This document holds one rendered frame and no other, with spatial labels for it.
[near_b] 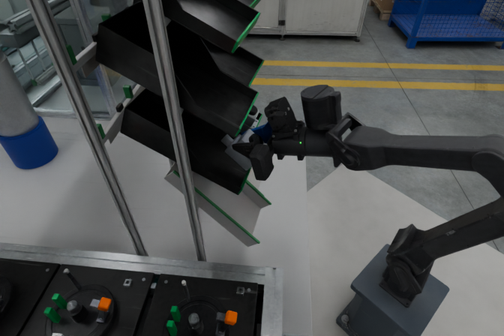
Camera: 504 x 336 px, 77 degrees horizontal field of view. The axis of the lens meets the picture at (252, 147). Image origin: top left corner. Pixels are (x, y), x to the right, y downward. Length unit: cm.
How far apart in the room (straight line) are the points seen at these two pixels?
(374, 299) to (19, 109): 121
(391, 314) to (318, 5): 401
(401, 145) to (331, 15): 403
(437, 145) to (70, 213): 108
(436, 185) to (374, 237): 162
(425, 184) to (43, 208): 232
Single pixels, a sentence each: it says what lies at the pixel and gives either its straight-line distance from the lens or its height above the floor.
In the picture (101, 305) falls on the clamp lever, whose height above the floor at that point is 107.
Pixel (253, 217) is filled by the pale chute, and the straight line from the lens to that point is 89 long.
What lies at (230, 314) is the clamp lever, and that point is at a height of 107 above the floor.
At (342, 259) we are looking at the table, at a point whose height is 86.
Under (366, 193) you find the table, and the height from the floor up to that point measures 86.
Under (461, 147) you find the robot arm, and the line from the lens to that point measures 51.
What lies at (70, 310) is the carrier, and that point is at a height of 104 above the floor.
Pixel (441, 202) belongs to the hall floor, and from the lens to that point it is 257.
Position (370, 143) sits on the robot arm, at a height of 139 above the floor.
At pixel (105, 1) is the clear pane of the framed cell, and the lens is 155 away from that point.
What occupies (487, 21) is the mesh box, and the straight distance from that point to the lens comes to 502.
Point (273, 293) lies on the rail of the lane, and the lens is 84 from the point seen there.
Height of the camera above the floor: 172
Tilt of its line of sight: 41 degrees down
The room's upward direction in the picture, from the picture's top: straight up
